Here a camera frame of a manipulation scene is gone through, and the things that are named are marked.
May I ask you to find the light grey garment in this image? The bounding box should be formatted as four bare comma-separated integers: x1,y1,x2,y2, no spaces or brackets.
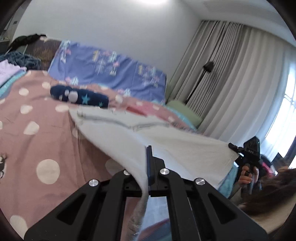
69,106,237,240

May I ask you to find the dark teal knit blanket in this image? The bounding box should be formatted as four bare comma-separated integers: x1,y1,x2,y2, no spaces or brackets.
1,51,41,70

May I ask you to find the beige curtain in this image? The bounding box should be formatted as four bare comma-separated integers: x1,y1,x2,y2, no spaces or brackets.
166,21,295,151

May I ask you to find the purple tree print pillow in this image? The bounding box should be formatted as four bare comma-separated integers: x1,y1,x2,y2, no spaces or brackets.
48,40,167,103

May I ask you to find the navy star fleece garment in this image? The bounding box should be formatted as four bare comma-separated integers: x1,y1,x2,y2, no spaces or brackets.
50,85,109,108

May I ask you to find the pink polka dot blanket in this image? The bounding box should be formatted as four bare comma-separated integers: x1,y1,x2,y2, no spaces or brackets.
0,69,197,239

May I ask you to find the brown patterned pillow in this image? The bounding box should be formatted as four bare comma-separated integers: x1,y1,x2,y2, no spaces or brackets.
25,37,61,70

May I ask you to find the green pillow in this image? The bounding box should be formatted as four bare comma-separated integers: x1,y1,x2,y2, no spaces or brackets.
166,100,202,128

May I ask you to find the black floor lamp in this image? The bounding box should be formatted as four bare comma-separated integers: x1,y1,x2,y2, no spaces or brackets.
185,61,214,104

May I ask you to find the person dark hair head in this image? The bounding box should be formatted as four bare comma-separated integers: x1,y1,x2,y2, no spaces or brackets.
238,168,295,226

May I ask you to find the lilac folded garment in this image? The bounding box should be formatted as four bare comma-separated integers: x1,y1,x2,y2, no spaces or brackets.
0,59,27,87

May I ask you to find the person right hand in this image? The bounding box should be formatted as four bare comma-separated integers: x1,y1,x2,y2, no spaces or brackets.
238,165,259,186

